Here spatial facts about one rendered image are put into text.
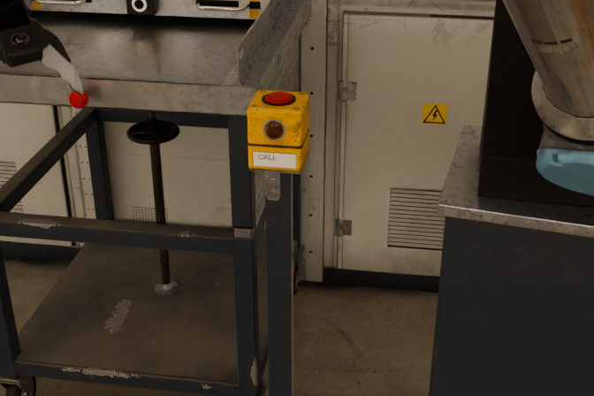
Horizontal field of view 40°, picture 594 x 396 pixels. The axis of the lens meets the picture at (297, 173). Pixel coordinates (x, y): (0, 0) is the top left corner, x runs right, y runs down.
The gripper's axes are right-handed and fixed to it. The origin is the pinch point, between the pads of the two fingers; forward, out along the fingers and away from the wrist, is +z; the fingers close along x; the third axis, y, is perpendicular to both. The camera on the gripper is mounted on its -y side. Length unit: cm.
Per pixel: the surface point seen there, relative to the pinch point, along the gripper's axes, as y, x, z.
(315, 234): 57, -70, 86
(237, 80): 10.9, -35.2, 9.6
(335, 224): 52, -74, 81
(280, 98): -12.5, -32.7, 2.2
